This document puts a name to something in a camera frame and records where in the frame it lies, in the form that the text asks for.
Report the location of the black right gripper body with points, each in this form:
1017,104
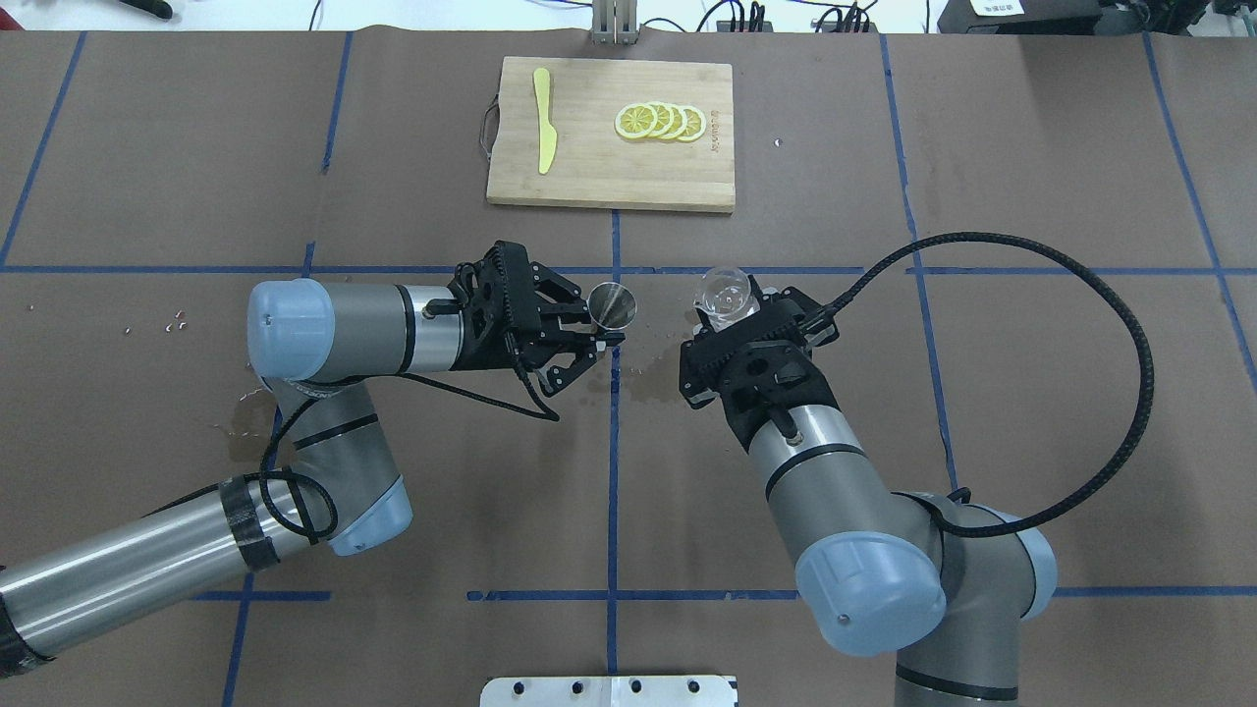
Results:
696,378

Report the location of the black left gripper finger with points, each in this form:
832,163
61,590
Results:
579,343
564,369

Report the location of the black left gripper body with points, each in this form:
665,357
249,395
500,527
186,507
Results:
488,351

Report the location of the glass measuring cup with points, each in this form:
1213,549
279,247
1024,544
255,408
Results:
724,297

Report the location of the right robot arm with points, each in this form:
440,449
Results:
881,572

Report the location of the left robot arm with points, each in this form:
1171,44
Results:
124,390

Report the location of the wooden cutting board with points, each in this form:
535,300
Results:
593,166

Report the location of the yellow plastic knife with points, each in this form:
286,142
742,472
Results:
548,137

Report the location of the lemon slice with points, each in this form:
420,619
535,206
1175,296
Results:
656,120

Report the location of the aluminium frame post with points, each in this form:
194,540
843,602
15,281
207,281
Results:
614,22

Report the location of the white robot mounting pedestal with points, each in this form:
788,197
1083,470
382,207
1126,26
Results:
648,690

